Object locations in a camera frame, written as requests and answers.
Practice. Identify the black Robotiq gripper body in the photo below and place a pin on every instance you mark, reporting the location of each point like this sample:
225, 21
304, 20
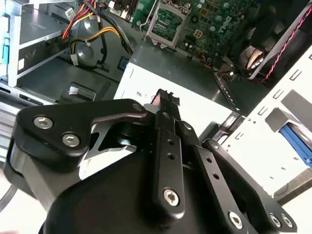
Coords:
109, 195

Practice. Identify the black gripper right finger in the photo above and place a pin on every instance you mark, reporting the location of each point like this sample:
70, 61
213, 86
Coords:
219, 175

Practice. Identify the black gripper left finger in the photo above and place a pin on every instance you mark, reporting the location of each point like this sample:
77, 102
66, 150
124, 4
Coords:
61, 126

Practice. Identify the hard disk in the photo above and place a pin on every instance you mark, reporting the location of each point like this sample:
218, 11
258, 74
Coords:
297, 143

